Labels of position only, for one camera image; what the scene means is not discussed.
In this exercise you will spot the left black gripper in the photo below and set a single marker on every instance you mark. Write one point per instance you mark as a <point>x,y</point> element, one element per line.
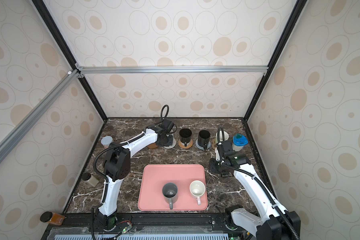
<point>170,140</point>

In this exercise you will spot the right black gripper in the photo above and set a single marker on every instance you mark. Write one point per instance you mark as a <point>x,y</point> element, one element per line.
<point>211,166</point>

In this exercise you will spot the rattan woven round coaster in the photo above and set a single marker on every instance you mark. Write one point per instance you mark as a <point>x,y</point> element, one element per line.
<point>185,146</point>

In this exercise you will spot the black mug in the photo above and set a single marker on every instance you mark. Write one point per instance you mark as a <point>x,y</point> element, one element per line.
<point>204,138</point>
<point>185,135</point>

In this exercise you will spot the blue woven round coaster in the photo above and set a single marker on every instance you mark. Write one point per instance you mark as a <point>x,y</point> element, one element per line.
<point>202,147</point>

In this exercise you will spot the white mug pink handle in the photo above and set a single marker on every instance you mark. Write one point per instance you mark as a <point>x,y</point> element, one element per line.
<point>197,190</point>

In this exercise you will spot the grey mug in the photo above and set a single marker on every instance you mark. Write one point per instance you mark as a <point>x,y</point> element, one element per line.
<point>170,193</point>

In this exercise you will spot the multicolour woven round coaster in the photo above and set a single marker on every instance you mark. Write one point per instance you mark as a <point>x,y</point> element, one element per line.
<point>174,142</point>

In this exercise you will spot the dark brown round coaster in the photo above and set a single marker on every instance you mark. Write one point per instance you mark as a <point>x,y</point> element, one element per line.
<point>152,146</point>

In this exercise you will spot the cork paw print coaster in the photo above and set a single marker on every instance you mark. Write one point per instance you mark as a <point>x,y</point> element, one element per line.
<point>214,144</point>

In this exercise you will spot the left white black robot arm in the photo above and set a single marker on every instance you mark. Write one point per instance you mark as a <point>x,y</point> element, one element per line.
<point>114,164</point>

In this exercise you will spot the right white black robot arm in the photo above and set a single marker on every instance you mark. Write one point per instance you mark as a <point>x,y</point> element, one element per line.
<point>274,221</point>

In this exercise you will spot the blue lidded white jar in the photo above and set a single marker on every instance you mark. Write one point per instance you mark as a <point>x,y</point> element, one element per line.
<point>239,141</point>

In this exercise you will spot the grey lidded pink jar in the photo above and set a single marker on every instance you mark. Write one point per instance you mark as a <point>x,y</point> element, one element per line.
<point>106,141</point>

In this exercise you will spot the pink tray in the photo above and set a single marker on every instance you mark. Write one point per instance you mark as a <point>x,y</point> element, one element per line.
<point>155,177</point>

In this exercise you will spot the small clear bottle black cap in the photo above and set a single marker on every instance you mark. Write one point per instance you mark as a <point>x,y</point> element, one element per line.
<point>90,179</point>

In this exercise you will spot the amber spice jar black cap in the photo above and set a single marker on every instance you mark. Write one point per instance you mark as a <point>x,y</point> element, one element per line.
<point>52,218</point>

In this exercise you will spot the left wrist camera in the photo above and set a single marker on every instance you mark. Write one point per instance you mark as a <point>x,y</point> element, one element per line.
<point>168,126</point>

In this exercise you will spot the horizontal aluminium frame bar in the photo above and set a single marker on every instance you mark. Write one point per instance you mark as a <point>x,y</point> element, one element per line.
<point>174,70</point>

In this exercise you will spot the diagonal aluminium frame bar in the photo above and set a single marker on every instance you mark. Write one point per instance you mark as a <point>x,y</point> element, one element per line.
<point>14,137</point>

